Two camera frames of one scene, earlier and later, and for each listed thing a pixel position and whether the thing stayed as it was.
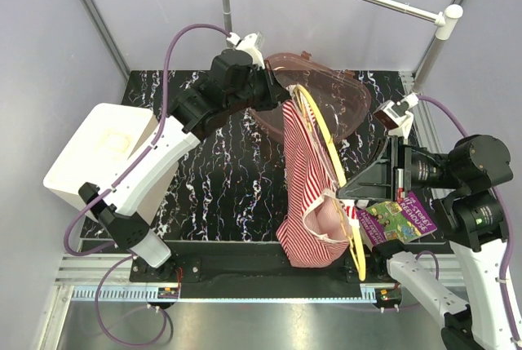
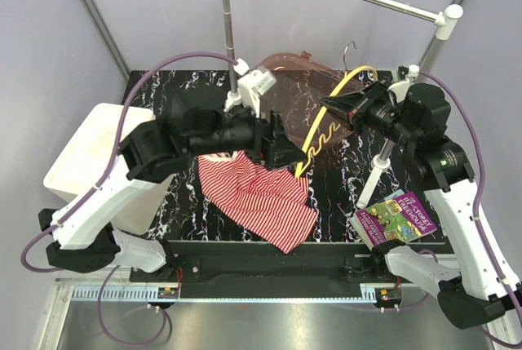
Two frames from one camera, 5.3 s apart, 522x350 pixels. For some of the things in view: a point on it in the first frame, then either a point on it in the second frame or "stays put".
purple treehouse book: (397, 219) stays put
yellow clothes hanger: (348, 206) → (313, 152)
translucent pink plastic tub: (342, 95) stays put
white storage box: (108, 139) stays put
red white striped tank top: (316, 227) → (274, 201)
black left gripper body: (259, 93) → (244, 132)
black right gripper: (389, 179) → (359, 104)
